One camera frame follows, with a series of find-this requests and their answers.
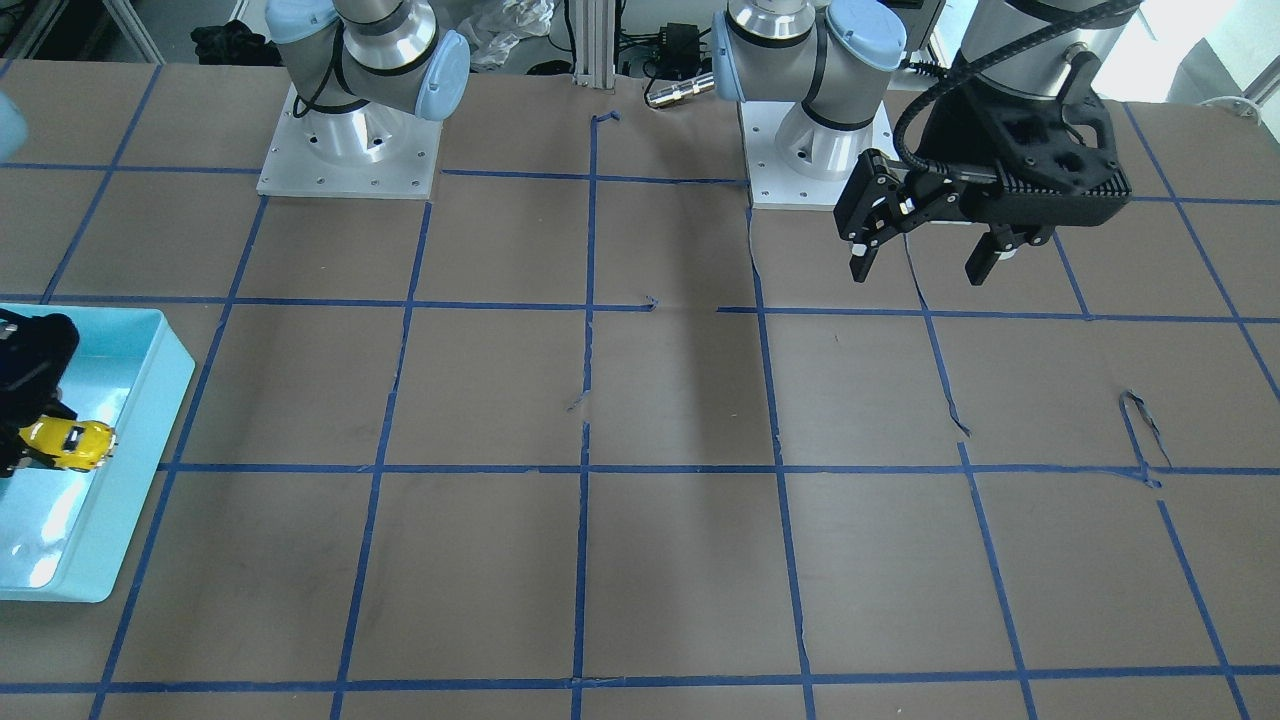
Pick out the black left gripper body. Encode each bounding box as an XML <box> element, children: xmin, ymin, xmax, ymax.
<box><xmin>835</xmin><ymin>65</ymin><xmax>1133</xmax><ymax>249</ymax></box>

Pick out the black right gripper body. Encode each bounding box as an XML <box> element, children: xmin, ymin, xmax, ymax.
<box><xmin>1</xmin><ymin>310</ymin><xmax>81</xmax><ymax>421</ymax></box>

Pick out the yellow beetle toy car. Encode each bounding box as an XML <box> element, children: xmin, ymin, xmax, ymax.
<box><xmin>23</xmin><ymin>418</ymin><xmax>118</xmax><ymax>473</ymax></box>

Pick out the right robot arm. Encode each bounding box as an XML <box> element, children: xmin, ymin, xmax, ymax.
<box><xmin>3</xmin><ymin>1</ymin><xmax>470</xmax><ymax>478</ymax></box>

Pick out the light blue plastic bin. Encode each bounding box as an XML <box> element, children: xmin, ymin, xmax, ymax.
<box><xmin>1</xmin><ymin>304</ymin><xmax>195</xmax><ymax>603</ymax></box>

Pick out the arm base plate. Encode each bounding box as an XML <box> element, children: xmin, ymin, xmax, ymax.
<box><xmin>256</xmin><ymin>87</ymin><xmax>443</xmax><ymax>201</ymax></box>
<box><xmin>739</xmin><ymin>101</ymin><xmax>897</xmax><ymax>211</ymax></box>

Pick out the aluminium frame post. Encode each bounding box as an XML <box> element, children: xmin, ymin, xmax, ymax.
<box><xmin>564</xmin><ymin>1</ymin><xmax>621</xmax><ymax>94</ymax></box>

